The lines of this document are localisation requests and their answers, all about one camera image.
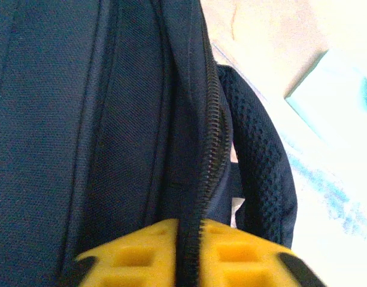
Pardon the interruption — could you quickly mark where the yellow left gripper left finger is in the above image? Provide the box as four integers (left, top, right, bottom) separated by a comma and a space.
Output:
72, 218, 186, 287

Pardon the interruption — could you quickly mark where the navy blue student backpack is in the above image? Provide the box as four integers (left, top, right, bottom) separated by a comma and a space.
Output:
0, 0, 299, 287

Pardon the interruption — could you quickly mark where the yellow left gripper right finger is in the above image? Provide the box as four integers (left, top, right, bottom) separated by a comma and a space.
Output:
197, 221, 323, 287

